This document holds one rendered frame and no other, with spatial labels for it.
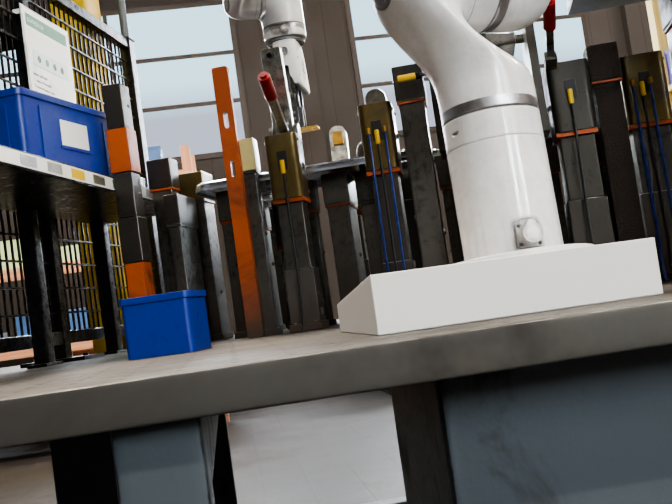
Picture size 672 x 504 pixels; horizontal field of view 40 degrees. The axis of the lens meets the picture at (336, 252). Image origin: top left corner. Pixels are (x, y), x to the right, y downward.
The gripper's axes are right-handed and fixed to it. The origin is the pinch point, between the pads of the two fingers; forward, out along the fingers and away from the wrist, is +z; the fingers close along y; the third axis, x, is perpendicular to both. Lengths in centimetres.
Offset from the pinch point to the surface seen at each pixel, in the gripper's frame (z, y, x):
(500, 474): 57, -82, -30
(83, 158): 5.3, -23.5, 35.3
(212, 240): 20.2, 11.7, 24.0
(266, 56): -8.3, -18.0, 0.7
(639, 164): 22, -19, -60
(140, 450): 48, -101, 0
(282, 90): -2.1, -16.3, -1.0
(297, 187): 16.3, -20.0, -1.9
